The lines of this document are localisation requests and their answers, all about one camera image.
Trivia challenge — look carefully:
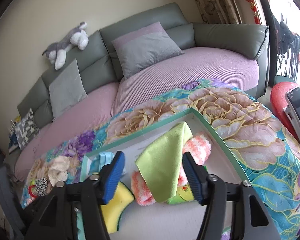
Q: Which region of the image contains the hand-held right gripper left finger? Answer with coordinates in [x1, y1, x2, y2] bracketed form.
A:
[24, 151, 125, 240]

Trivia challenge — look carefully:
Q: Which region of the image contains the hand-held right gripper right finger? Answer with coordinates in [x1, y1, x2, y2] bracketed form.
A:
[182, 152, 282, 240]

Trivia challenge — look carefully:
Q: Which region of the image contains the blue face mask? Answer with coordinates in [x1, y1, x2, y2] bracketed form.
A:
[88, 151, 127, 178]

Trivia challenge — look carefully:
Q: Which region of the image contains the yellow and green sponge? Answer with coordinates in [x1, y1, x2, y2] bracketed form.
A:
[100, 179, 135, 234]

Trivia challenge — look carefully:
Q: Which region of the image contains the white tray green rim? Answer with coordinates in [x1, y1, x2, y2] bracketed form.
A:
[76, 107, 252, 240]

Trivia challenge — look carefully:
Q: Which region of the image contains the pink fluffy cloth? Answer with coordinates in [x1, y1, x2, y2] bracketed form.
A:
[131, 133, 213, 205]

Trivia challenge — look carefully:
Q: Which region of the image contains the green cleaning cloth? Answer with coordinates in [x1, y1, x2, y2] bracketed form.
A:
[135, 121, 194, 204]

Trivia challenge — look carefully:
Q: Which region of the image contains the red tape roll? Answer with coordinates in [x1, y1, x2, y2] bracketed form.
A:
[27, 184, 38, 198]

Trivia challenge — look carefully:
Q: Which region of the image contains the pale pink cloth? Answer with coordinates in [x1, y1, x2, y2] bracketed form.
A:
[36, 155, 71, 188]

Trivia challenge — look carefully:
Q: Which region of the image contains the floral blanket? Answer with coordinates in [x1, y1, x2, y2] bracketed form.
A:
[20, 77, 300, 240]

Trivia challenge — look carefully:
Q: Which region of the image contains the black and white patterned pillow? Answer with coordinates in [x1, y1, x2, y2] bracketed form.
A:
[14, 108, 41, 151]

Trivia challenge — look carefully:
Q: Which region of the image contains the plain grey pillow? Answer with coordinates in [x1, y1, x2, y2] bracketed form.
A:
[48, 58, 88, 122]

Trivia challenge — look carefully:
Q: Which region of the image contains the blue cushion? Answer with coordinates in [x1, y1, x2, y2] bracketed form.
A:
[8, 130, 20, 154]

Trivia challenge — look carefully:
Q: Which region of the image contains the dark cabinet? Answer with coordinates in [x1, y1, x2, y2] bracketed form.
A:
[0, 135, 27, 240]

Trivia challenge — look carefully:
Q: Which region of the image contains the yellow book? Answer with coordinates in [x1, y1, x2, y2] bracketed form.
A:
[11, 116, 22, 130]

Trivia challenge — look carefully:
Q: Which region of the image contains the red chair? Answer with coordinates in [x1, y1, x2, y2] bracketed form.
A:
[270, 81, 300, 147]

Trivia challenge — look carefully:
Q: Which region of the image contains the black phone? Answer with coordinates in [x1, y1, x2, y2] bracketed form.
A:
[285, 86, 300, 137]

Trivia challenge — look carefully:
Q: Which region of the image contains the grey and lilac pillow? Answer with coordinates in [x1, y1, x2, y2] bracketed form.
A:
[112, 22, 185, 80]

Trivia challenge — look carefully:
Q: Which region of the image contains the grey and white plush toy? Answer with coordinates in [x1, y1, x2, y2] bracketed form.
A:
[42, 21, 89, 71]

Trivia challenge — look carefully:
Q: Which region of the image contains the grey sofa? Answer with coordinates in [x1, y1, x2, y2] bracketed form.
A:
[14, 2, 270, 180]

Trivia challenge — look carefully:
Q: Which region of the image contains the dark clothes rack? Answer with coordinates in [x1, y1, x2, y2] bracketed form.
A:
[272, 12, 300, 81]

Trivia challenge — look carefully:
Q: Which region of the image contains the patterned beige curtain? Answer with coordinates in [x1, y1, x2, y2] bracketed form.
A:
[184, 0, 243, 25]

